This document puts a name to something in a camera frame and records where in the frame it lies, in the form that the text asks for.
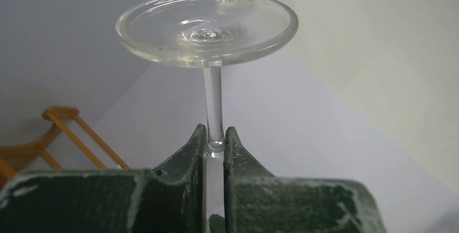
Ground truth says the orange wooden shelf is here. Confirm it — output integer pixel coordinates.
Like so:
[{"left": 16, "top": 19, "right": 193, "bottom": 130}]
[{"left": 1, "top": 106, "right": 130, "bottom": 188}]

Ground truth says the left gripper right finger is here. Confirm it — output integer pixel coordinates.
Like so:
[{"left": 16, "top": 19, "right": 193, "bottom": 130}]
[{"left": 223, "top": 127, "right": 386, "bottom": 232}]

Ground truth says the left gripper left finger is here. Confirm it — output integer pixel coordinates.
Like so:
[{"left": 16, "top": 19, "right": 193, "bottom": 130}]
[{"left": 1, "top": 124, "right": 206, "bottom": 232}]

